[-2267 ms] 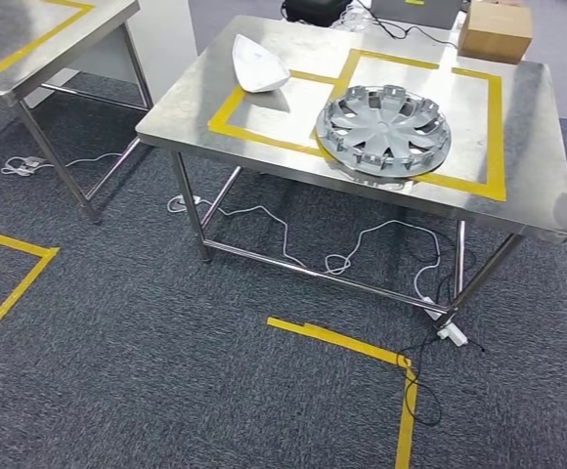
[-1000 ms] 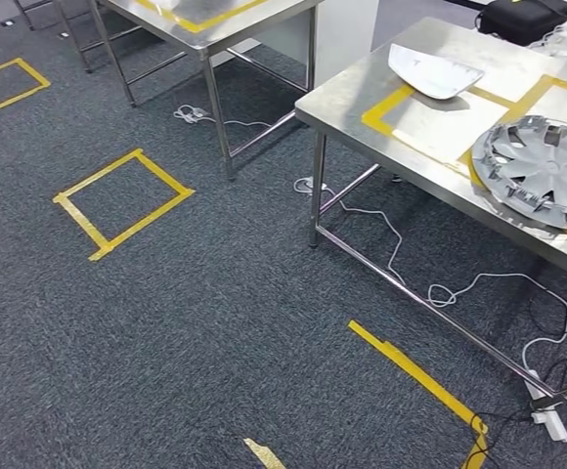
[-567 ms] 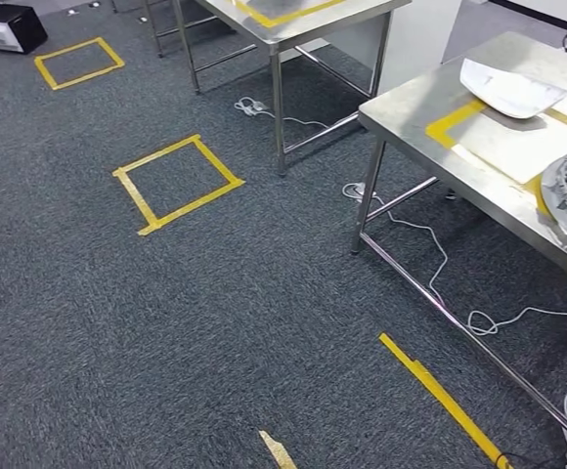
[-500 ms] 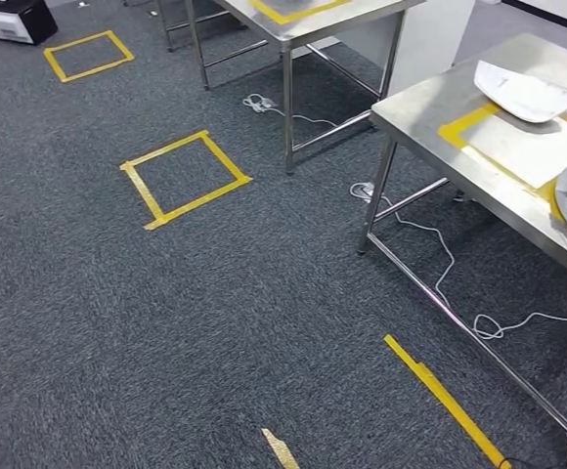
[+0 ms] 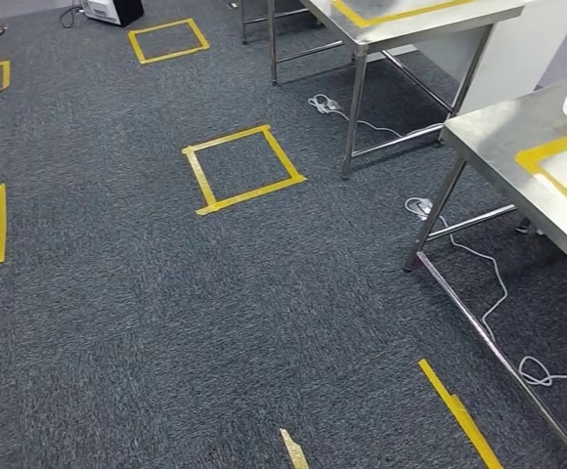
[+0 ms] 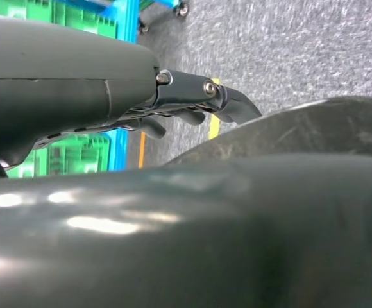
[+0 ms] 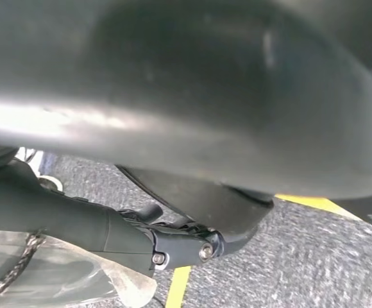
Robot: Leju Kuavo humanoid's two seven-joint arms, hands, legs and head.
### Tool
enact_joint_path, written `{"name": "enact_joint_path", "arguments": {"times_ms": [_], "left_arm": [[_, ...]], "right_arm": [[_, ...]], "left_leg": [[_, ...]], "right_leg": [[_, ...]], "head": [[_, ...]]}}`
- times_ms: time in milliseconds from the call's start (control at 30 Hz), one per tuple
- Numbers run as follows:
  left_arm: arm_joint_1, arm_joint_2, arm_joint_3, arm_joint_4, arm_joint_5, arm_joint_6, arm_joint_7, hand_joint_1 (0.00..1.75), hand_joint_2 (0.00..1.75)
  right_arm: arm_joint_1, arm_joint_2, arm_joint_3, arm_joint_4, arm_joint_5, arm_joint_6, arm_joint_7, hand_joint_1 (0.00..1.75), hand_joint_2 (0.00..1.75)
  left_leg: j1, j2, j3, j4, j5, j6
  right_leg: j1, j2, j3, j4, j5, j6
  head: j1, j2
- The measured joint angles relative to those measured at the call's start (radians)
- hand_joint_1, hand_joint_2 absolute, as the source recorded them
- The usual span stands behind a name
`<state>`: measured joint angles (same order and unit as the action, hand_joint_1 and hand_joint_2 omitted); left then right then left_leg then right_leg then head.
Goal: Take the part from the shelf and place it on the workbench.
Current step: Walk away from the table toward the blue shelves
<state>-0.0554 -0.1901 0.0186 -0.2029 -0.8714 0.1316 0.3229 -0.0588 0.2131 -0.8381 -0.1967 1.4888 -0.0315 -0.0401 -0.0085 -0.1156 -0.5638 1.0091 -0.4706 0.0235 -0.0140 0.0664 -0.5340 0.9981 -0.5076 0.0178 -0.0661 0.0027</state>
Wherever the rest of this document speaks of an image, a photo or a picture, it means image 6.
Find blue steel shelf rack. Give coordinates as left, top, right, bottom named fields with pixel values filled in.
left=56, top=0, right=150, bottom=172
left=139, top=0, right=190, bottom=19

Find green plastic crate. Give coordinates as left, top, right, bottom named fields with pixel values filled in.
left=6, top=133, right=112, bottom=180
left=0, top=0, right=119, bottom=40

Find grey robot body shell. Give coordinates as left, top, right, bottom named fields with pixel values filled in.
left=0, top=153, right=372, bottom=308

